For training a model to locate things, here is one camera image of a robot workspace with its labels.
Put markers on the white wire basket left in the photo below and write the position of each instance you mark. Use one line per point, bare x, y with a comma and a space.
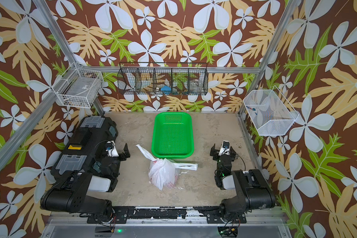
78, 86

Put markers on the black wire basket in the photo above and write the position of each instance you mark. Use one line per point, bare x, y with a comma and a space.
183, 78

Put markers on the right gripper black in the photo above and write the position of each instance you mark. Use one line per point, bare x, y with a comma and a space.
216, 154

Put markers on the white wire basket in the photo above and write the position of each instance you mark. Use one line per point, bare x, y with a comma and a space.
78, 86
270, 112

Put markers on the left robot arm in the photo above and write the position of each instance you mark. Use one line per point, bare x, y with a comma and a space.
70, 194

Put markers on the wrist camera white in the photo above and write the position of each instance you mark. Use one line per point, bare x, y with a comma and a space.
225, 148
111, 149

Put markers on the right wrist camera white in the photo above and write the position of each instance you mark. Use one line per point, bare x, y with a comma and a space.
225, 148

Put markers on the blue object in basket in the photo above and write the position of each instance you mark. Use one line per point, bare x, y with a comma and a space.
166, 90

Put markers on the green plastic basket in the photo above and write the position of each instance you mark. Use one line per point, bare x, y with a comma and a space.
173, 136

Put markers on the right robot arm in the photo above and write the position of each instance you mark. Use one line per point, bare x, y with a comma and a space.
252, 189

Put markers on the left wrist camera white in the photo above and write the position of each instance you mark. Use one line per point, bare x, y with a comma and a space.
111, 149

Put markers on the white wire basket right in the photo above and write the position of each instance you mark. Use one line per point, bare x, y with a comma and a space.
270, 112

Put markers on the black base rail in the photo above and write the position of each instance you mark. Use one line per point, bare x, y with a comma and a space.
123, 214

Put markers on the white plastic bag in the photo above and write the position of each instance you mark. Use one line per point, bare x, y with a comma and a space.
164, 172

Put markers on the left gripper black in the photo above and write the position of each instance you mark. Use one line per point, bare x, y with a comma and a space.
123, 157

